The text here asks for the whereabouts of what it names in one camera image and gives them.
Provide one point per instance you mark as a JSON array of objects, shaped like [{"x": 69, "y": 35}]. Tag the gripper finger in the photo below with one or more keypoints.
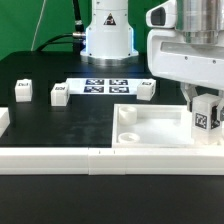
[
  {"x": 189, "y": 93},
  {"x": 220, "y": 110}
]

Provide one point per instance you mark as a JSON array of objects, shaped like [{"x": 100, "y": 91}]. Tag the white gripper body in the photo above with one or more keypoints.
[{"x": 186, "y": 42}]

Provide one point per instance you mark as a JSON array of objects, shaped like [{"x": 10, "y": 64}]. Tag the white square tabletop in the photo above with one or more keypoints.
[{"x": 158, "y": 126}]

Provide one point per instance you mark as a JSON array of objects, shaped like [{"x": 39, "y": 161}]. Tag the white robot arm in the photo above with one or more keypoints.
[{"x": 109, "y": 37}]

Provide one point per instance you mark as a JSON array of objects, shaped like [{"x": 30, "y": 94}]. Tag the white U-shaped obstacle fence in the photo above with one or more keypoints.
[{"x": 199, "y": 160}]

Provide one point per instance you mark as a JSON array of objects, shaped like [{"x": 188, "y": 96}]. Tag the AprilTag marker sheet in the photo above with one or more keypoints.
[{"x": 103, "y": 86}]

